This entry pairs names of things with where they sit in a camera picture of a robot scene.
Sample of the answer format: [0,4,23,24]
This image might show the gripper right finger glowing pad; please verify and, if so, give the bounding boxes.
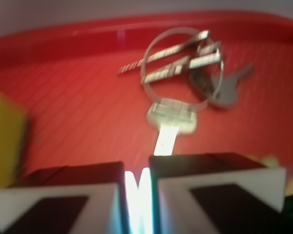
[149,153,293,234]

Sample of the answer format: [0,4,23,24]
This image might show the yellow sponge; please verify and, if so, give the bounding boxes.
[0,92,28,188]

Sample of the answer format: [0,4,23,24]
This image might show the silver keys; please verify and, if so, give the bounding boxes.
[119,27,254,156]

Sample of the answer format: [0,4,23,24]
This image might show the red plastic tray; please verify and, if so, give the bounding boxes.
[0,11,293,193]

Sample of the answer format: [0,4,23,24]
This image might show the multicolour braided rope toy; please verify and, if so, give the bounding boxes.
[258,154,293,196]

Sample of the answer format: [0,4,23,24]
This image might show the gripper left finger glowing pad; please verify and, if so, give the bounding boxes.
[0,161,127,234]

